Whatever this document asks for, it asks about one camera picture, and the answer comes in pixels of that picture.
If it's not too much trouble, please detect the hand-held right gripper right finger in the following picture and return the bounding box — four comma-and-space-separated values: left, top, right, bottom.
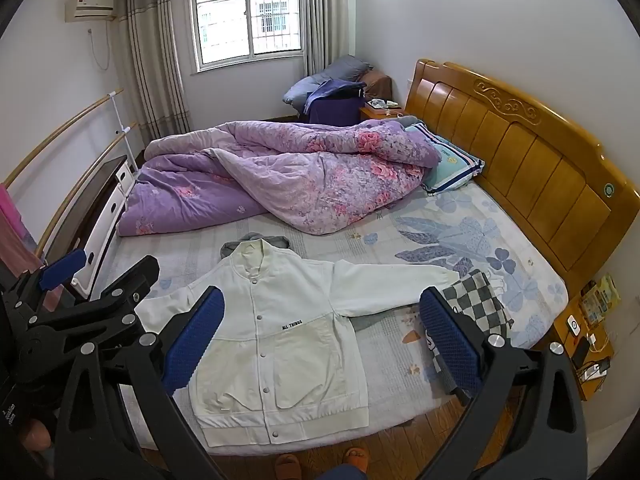
415, 287, 590, 480

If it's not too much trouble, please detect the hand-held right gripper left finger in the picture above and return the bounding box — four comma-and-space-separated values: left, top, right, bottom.
54, 286, 226, 480

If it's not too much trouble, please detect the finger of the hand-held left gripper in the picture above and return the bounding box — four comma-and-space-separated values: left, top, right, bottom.
25, 255, 161, 357
0, 249, 88, 311

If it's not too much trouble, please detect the white button jacket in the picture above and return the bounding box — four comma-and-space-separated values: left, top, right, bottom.
135, 240, 461, 446

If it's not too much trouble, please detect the person's left hand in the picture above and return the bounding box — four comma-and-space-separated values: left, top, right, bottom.
20, 417, 55, 456

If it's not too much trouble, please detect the black white checkered garment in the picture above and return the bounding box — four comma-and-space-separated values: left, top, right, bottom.
422, 269, 515, 376

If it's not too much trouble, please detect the pink cloth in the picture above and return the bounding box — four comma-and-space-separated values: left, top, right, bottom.
0, 182, 61, 311

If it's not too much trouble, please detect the white dresser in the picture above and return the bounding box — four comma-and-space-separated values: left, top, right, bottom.
42, 155, 130, 266

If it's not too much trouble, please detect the white drawer cabinet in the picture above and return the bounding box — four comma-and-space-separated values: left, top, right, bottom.
70, 162, 136, 301

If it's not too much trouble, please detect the grey hooded garment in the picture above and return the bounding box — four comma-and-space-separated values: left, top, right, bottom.
221, 234, 293, 256

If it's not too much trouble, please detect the wooden nightstand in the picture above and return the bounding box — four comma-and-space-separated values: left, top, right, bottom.
359, 102, 405, 122
552, 280, 631, 401

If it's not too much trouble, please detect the orange slipper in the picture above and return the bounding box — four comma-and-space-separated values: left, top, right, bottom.
344, 447, 371, 476
275, 452, 303, 480

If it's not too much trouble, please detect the yellow packet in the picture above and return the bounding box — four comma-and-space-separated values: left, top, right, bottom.
580, 274, 622, 328

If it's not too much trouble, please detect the purple floral quilt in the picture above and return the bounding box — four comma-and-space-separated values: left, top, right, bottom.
116, 119, 443, 237

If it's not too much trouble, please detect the blue striped pillow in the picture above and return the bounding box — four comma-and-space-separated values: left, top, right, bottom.
404, 121, 486, 195

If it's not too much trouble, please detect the wooden bed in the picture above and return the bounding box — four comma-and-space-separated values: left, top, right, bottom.
70, 58, 635, 456

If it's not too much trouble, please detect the grey striped curtain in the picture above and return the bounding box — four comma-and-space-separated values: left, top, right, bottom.
116, 0, 193, 147
299, 0, 357, 81

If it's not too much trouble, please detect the white air conditioner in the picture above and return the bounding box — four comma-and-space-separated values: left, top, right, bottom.
64, 0, 117, 23

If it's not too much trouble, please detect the dark purple cloth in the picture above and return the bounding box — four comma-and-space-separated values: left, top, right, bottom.
305, 79, 368, 125

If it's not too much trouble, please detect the brown pillow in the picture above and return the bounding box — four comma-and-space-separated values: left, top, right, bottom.
361, 71, 393, 101

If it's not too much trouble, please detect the white framed window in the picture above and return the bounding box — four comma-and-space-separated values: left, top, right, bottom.
188, 0, 305, 73

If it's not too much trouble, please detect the grey blue pillow pile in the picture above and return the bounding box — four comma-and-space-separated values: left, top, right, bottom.
282, 56, 373, 106

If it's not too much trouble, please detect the wooden rail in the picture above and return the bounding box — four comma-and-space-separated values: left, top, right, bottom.
35, 122, 138, 256
0, 89, 124, 188

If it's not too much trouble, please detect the white rail stand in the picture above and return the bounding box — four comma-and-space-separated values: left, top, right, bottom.
111, 89, 138, 173

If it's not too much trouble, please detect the white adapter with cable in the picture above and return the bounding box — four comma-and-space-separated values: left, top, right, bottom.
580, 359, 612, 382

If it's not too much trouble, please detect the air conditioner power cable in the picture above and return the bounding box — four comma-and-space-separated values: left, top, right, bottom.
87, 22, 112, 71

